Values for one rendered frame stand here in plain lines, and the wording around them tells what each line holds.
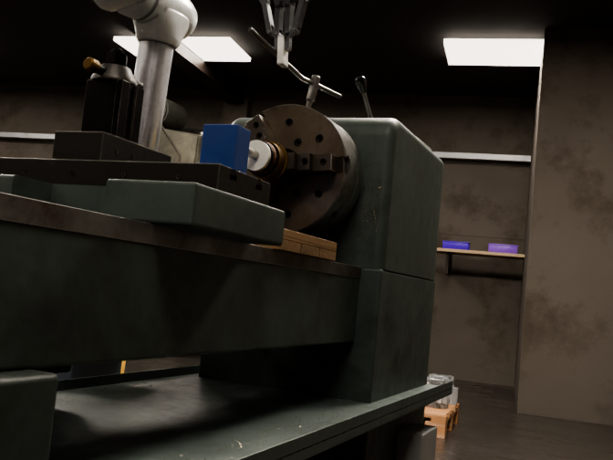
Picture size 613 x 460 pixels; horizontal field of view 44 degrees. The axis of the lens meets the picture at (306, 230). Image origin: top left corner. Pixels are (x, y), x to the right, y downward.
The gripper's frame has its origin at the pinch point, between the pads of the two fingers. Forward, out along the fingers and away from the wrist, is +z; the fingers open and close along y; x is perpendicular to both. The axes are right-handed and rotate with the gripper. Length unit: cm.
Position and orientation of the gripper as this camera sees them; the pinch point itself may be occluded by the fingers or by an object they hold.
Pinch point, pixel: (282, 51)
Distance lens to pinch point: 178.9
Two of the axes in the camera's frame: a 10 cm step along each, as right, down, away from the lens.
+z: -0.5, 9.9, -1.0
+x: 3.7, 1.1, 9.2
